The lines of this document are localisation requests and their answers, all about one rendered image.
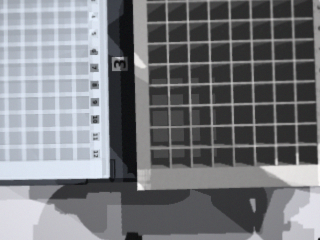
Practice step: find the white multi-well plate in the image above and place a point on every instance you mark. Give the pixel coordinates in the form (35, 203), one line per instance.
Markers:
(72, 93)

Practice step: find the dark grey plate carrier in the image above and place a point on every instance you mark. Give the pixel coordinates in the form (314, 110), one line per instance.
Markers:
(122, 111)

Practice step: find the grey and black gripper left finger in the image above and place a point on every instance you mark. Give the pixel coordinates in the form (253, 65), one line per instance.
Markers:
(133, 236)

